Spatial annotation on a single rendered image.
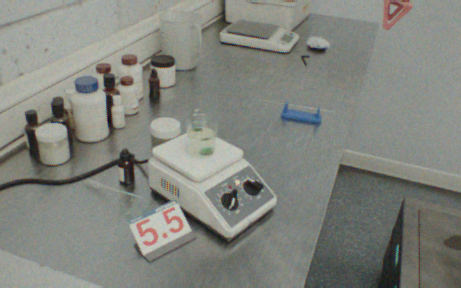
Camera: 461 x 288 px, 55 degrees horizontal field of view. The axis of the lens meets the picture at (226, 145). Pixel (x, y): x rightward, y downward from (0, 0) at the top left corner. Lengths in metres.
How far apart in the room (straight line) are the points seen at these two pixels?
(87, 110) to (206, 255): 0.42
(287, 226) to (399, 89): 1.53
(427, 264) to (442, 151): 1.06
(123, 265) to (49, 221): 0.17
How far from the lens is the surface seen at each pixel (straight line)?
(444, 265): 1.41
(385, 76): 2.20
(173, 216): 0.73
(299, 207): 0.81
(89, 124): 0.97
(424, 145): 2.34
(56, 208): 0.82
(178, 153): 0.77
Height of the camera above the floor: 1.25
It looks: 31 degrees down
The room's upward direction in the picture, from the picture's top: 4 degrees clockwise
